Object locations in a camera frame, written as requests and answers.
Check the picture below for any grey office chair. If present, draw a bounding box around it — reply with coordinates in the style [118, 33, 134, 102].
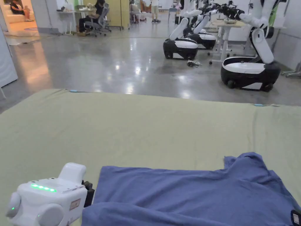
[84, 3, 112, 37]

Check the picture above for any blue shirt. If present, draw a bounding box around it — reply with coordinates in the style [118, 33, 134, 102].
[82, 152, 301, 226]

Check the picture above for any white desk with wooden top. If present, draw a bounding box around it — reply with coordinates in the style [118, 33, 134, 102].
[209, 19, 247, 65]

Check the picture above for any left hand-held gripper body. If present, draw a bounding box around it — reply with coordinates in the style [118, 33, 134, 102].
[6, 162, 96, 226]

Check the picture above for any white table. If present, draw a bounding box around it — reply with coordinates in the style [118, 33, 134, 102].
[56, 9, 94, 35]

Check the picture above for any white and black wheeled robot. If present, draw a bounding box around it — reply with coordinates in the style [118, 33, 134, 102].
[163, 0, 203, 60]
[220, 0, 282, 92]
[188, 0, 245, 50]

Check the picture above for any bed with pale green sheet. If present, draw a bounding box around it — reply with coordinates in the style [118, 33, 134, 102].
[0, 88, 301, 226]

